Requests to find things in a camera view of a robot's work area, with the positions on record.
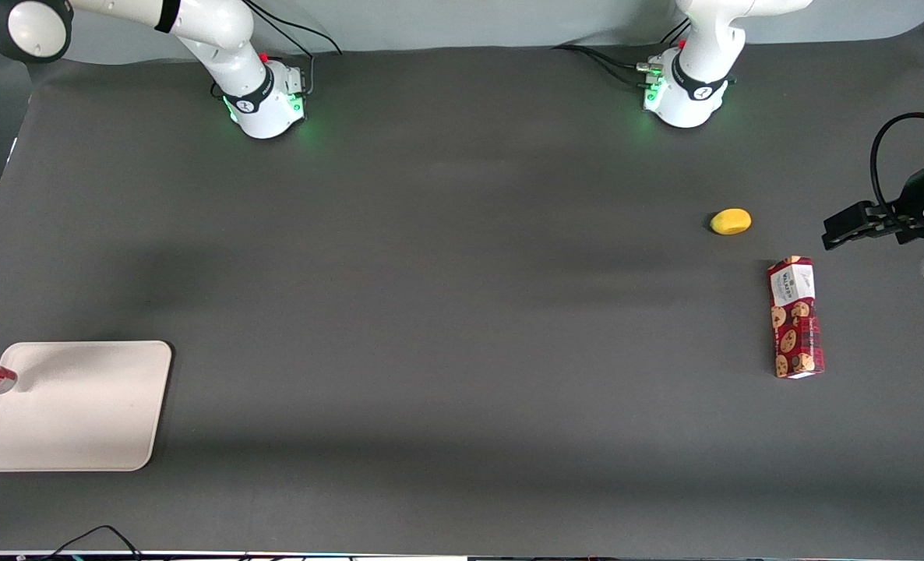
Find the beige plastic tray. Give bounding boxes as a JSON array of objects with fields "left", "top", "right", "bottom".
[{"left": 0, "top": 340, "right": 173, "bottom": 473}]

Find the thin black cable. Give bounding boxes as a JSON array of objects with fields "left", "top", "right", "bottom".
[{"left": 41, "top": 524, "right": 145, "bottom": 561}]

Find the looped black gripper cable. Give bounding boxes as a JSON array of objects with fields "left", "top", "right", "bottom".
[{"left": 869, "top": 112, "right": 924, "bottom": 223}]

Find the black cable with metal plug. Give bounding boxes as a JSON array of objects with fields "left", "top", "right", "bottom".
[
  {"left": 587, "top": 51, "right": 660, "bottom": 89},
  {"left": 552, "top": 44, "right": 660, "bottom": 72}
]

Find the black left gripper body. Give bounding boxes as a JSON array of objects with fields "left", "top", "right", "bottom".
[{"left": 893, "top": 156, "right": 924, "bottom": 245}]

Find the yellow lemon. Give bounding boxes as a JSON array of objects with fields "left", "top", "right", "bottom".
[{"left": 709, "top": 208, "right": 753, "bottom": 236}]

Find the red cookie box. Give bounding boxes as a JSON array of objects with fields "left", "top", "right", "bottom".
[{"left": 767, "top": 256, "right": 826, "bottom": 380}]

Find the long black base cable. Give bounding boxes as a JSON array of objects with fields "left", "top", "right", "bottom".
[{"left": 244, "top": 0, "right": 344, "bottom": 57}]

